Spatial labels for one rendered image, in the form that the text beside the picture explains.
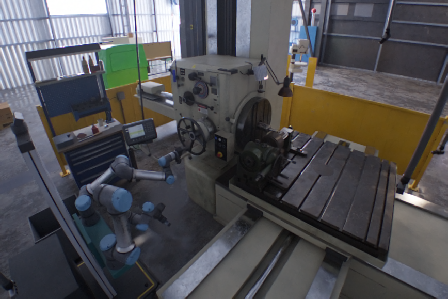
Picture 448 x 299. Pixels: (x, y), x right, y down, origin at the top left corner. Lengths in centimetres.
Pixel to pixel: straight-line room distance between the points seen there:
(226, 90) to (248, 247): 127
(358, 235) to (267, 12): 201
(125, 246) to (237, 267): 78
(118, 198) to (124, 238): 30
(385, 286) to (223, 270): 132
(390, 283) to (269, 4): 259
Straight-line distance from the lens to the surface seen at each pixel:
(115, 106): 432
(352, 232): 171
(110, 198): 124
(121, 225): 134
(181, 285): 163
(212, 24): 267
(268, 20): 225
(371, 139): 405
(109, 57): 555
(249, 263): 172
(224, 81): 176
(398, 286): 224
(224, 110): 184
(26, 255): 209
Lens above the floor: 221
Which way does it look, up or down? 27 degrees down
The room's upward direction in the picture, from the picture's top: straight up
